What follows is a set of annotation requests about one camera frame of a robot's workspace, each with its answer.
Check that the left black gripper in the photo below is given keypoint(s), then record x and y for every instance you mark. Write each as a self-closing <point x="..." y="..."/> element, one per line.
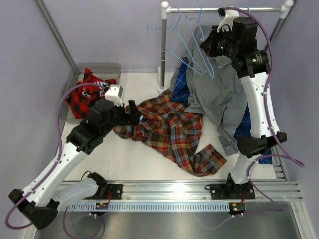
<point x="132" y="118"/>

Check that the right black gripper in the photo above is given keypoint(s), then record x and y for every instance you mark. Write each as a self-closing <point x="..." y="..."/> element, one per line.
<point x="211" y="40"/>

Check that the brown orange plaid shirt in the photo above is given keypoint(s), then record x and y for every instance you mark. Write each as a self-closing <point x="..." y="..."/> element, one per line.
<point x="166" y="127"/>

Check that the red black plaid shirt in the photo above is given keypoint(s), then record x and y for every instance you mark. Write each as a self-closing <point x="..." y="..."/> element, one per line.
<point x="91" y="90"/>

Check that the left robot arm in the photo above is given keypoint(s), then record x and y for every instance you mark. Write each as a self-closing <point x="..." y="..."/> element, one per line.
<point x="81" y="141"/>

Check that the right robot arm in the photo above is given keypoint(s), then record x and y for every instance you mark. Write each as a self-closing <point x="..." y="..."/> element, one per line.
<point x="253" y="68"/>

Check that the grey shirt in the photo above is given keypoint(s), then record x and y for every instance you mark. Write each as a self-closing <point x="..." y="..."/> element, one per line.
<point x="215" y="90"/>

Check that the blue plaid shirt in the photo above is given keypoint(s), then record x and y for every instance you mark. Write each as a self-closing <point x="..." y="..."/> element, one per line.
<point x="178" y="85"/>

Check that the grey plastic bin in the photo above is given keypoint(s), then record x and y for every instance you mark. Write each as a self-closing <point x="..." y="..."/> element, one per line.
<point x="103" y="71"/>

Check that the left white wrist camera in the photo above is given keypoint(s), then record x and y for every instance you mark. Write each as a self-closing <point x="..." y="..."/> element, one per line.
<point x="114" y="94"/>

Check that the slotted cable duct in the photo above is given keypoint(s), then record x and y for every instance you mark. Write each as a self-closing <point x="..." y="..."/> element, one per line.
<point x="91" y="206"/>

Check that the aluminium mounting rail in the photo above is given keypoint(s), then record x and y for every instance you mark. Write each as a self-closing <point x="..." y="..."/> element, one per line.
<point x="164" y="190"/>

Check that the aluminium frame post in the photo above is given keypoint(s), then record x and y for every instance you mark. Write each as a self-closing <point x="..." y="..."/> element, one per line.
<point x="55" y="32"/>

